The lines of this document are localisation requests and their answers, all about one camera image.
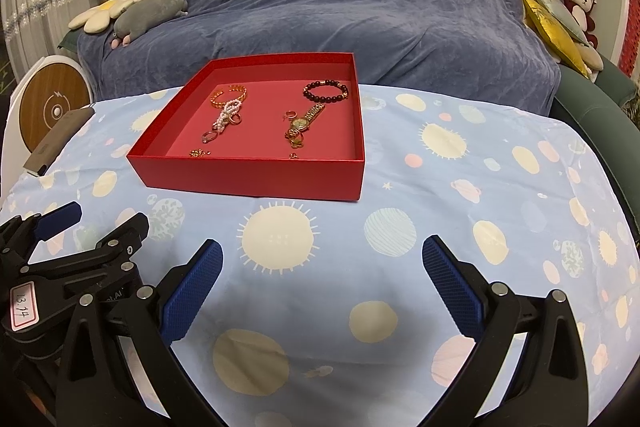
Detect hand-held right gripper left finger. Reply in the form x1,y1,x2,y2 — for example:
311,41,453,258
54,239,224,427

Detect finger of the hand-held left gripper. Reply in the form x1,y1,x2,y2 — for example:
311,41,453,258
0,201,83,259
30,212,151,280

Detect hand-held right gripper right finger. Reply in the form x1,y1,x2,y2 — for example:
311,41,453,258
422,234,590,427

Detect red cardboard box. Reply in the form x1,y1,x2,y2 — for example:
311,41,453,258
125,52,365,204

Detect light blue printed tablecloth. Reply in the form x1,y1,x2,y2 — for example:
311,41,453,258
0,84,640,427

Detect grey-brown pouch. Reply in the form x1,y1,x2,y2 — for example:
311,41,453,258
22,107,97,178

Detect white device with wooden disc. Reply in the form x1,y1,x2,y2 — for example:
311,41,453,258
0,54,97,180

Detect gold bangle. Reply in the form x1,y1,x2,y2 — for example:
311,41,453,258
209,84,249,108

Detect gold wristwatch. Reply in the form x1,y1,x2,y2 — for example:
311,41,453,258
285,103,327,150

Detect flower shaped pillow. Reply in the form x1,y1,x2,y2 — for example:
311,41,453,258
68,0,151,34

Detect grey plush toy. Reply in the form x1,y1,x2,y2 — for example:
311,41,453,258
111,0,190,51

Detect green sofa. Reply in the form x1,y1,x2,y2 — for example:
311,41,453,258
499,0,640,238

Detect yellow pillow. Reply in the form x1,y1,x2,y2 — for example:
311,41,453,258
519,0,592,78

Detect grey patterned pillow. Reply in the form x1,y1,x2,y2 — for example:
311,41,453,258
525,0,591,46

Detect red monkey plush toy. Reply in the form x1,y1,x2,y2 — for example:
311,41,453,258
557,0,605,72

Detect blue-grey sofa blanket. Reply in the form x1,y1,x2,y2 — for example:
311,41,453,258
75,0,563,118

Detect pearl bead bracelet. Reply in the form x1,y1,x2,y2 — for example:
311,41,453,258
212,100,246,130

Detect dark bead bracelet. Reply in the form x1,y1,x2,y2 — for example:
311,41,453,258
302,79,350,104

